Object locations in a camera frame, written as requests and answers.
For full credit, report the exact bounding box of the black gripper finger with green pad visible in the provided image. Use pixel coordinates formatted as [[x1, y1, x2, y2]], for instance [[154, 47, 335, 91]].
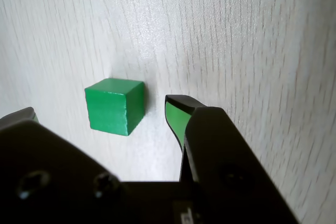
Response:
[[165, 94, 300, 224]]

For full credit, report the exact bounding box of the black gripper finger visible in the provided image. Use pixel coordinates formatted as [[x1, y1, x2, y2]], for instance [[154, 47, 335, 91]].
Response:
[[0, 106, 40, 130]]

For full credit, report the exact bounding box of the green wooden cube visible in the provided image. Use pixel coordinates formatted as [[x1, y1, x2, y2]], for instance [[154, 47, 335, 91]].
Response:
[[84, 78, 145, 136]]

